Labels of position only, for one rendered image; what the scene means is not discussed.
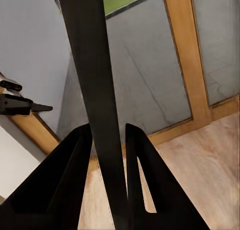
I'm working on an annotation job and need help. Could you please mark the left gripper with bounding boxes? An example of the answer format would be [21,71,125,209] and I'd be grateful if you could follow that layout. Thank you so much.
[0,94,53,116]

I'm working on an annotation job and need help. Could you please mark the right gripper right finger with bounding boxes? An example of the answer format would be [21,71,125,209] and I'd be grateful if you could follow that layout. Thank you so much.
[125,123,210,230]

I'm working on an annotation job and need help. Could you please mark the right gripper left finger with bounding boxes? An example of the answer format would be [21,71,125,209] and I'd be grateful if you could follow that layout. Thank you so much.
[0,123,93,230]

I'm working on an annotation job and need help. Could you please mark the poster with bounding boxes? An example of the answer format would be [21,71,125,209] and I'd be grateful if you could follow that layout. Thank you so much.
[59,0,129,230]

